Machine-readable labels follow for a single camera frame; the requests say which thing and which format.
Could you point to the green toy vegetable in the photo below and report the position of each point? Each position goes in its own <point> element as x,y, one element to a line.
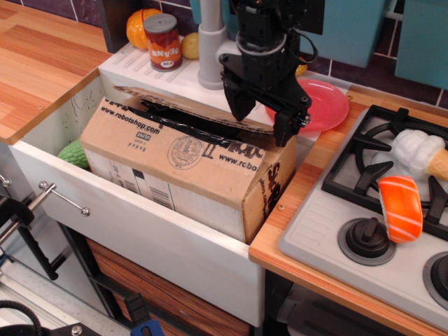
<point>74,154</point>

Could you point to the grey toy faucet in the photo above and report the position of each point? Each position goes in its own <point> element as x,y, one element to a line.
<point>214,41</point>

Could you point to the white ice cream cone toy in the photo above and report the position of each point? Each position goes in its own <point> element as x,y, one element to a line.
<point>424,155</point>

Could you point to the brown cardboard box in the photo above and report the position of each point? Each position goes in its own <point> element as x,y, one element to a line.
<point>222,177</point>

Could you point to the black metal clamp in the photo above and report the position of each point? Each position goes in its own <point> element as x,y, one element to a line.
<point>17,216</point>

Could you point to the blue handled clamp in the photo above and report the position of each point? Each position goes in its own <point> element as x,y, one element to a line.
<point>143,323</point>

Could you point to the grey toy stove top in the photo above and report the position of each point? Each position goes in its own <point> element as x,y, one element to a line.
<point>311,238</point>

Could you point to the red beans can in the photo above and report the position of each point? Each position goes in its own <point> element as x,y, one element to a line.
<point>164,44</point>

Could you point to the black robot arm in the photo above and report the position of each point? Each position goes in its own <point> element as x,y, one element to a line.
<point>265,21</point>

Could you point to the salmon sushi toy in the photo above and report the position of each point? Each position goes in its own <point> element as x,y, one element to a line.
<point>401,208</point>

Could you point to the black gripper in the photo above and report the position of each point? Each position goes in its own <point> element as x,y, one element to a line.
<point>259,74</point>

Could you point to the yellow toy lemon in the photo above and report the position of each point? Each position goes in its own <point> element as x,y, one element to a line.
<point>190,46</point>

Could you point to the orange toy pumpkin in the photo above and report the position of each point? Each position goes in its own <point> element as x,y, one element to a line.
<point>135,31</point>

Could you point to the black stove grate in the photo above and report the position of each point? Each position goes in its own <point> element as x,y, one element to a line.
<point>368,157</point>

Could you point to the metal towel bar handle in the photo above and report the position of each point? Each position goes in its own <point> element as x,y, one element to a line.
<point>63,197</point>

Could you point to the red plastic plate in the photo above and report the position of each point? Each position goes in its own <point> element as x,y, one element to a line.
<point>329,106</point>

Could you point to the black stove knob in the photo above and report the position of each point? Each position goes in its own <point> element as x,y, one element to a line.
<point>365,241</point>
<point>435,278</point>

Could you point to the white toy sink basin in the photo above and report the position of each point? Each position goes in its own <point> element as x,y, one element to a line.
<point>62,89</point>

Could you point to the yellow toy corn cob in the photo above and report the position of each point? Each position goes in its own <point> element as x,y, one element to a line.
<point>301,69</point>

